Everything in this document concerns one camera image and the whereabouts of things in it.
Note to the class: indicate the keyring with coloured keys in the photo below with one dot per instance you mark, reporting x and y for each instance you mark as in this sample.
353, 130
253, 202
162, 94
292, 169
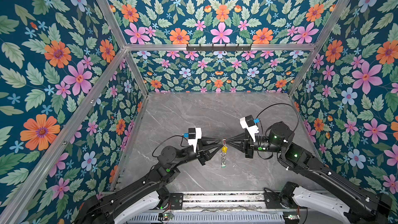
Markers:
224, 150

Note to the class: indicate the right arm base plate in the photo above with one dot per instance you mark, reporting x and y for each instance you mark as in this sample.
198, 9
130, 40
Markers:
282, 199

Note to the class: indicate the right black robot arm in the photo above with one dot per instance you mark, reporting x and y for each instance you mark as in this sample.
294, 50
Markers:
351, 204

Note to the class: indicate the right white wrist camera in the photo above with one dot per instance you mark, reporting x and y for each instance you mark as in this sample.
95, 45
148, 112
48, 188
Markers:
249, 123

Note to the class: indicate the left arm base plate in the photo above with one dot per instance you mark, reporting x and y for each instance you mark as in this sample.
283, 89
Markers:
173, 201

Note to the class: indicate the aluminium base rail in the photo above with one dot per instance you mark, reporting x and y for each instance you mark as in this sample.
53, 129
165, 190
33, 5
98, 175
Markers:
253, 200

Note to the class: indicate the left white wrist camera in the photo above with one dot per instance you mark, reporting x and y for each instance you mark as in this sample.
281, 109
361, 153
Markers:
194, 135

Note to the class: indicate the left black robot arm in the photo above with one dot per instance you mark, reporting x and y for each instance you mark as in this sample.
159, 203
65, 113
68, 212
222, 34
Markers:
148, 192

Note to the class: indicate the black hook rail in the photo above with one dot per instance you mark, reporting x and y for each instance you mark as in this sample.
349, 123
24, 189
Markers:
219, 47

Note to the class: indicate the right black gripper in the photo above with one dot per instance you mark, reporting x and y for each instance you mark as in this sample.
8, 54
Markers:
246, 148

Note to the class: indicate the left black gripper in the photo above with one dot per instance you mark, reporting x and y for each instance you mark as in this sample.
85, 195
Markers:
203, 148

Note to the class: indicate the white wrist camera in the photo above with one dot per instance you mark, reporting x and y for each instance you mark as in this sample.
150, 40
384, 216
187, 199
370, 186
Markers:
249, 123
194, 135

